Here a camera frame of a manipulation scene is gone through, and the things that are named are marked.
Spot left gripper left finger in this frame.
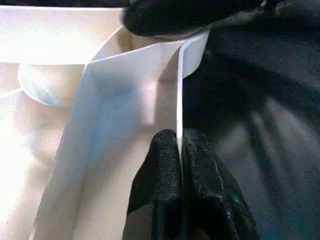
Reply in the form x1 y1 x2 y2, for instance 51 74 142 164
122 128 184 240

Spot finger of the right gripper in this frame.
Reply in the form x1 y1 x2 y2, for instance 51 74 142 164
121 0 266 38

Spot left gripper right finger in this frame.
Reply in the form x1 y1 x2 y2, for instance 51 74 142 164
182 127 261 240

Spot white plastic table top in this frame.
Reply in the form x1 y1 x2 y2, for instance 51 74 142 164
0 5 211 240

